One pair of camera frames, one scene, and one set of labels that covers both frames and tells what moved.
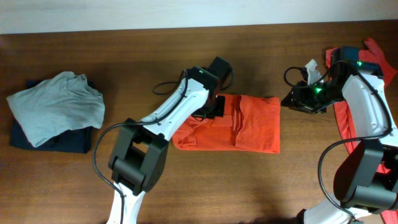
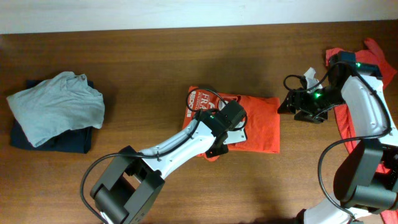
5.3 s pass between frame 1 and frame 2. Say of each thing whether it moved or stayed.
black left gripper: moved
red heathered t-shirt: stayed
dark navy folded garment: stayed
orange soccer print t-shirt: stayed
